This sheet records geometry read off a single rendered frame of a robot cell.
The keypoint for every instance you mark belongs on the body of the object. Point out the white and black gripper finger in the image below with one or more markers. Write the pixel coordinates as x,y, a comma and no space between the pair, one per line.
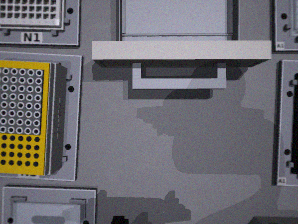
119,220

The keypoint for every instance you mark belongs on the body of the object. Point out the black multiwell plate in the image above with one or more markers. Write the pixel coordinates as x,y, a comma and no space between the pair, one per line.
294,169

